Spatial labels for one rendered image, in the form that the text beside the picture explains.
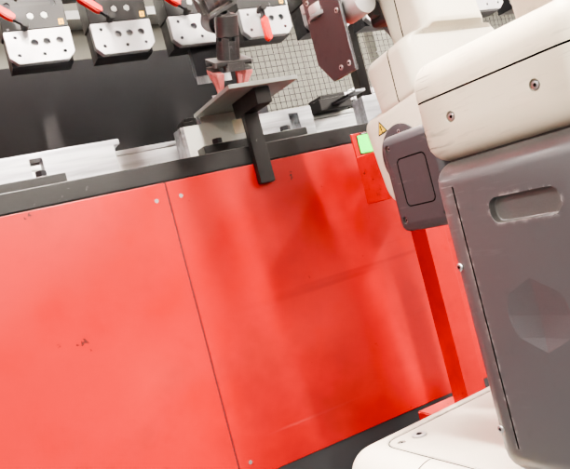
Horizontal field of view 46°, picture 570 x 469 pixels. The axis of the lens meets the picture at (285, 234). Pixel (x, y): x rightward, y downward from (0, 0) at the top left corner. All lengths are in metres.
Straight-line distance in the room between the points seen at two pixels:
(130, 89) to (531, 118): 1.74
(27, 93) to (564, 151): 1.81
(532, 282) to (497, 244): 0.06
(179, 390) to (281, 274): 0.37
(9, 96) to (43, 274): 0.87
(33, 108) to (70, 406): 1.05
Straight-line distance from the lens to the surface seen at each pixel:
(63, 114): 2.25
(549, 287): 0.77
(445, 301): 1.67
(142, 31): 1.80
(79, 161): 1.68
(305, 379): 1.70
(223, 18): 1.67
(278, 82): 1.61
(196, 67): 1.84
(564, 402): 0.81
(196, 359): 1.59
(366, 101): 2.01
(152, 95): 2.33
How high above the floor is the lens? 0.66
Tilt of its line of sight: 1 degrees down
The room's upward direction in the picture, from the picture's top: 14 degrees counter-clockwise
